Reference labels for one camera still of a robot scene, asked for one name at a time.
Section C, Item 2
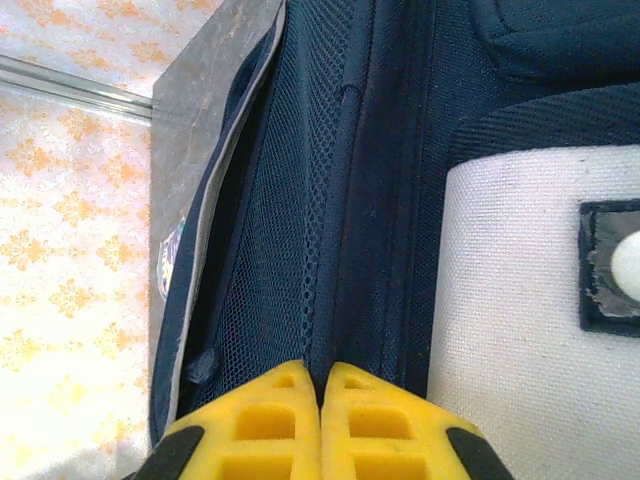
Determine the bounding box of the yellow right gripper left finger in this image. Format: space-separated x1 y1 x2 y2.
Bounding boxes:
134 359 322 480

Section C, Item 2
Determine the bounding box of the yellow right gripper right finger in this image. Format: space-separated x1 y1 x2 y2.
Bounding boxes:
321 361 516 480

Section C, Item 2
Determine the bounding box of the navy blue backpack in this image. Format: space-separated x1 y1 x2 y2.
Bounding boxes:
147 0 640 480

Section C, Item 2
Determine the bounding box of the aluminium frame post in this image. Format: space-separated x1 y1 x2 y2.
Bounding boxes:
0 52 155 120

